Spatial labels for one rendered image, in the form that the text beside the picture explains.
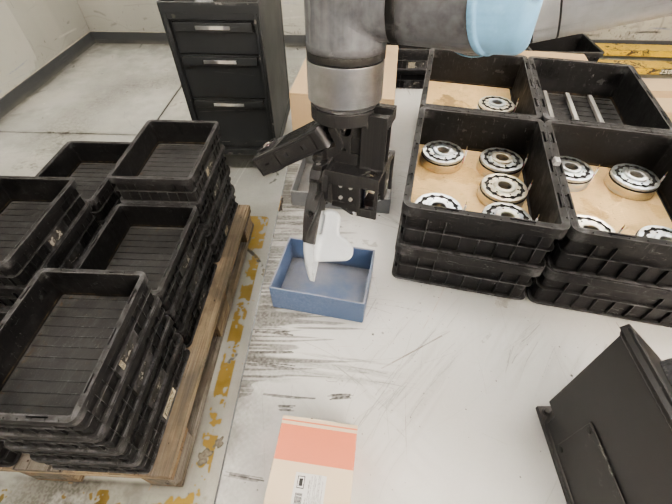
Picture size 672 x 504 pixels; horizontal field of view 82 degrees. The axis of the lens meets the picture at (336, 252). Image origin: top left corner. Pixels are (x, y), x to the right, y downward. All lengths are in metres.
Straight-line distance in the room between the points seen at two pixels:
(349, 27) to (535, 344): 0.71
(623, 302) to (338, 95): 0.76
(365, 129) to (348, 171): 0.05
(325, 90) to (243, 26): 1.67
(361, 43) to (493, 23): 0.11
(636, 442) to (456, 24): 0.52
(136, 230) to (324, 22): 1.37
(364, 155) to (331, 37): 0.12
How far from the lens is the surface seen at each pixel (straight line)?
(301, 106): 1.20
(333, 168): 0.43
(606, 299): 0.96
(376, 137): 0.41
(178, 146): 1.84
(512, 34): 0.34
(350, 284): 0.88
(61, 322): 1.32
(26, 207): 1.78
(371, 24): 0.36
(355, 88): 0.38
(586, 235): 0.80
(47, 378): 1.23
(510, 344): 0.88
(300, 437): 0.66
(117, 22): 4.70
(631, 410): 0.63
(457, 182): 0.99
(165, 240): 1.56
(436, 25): 0.35
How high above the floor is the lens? 1.40
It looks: 48 degrees down
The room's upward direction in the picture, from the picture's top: straight up
